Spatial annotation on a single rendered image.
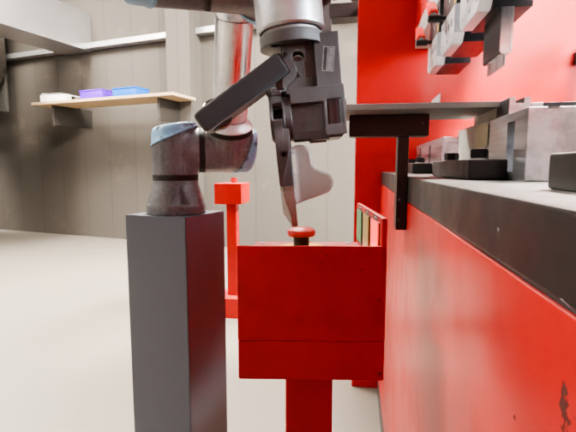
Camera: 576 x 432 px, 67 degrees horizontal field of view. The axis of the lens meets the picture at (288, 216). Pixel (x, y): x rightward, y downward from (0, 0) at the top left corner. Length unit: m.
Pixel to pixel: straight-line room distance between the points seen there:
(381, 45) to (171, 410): 1.39
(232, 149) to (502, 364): 0.89
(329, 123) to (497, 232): 0.23
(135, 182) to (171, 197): 4.49
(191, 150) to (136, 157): 4.47
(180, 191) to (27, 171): 5.89
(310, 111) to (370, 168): 1.23
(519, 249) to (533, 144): 0.37
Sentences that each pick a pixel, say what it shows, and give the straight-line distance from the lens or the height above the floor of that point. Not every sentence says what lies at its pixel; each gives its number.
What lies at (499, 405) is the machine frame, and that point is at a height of 0.74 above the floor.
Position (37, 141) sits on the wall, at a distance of 6.78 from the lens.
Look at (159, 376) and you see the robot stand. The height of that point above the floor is 0.37.
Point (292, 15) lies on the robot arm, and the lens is 0.49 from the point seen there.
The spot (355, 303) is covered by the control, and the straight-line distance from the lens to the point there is 0.48.
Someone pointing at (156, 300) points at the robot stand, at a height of 0.56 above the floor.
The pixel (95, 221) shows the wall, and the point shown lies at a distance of 6.09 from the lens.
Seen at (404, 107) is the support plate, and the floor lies 0.99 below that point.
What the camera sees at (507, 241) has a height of 0.85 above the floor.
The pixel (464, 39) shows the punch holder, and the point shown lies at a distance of 1.07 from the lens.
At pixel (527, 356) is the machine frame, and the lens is 0.28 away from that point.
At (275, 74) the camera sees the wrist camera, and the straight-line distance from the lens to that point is 0.49.
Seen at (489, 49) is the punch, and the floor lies 1.11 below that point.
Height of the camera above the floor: 0.89
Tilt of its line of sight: 6 degrees down
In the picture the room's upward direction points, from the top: straight up
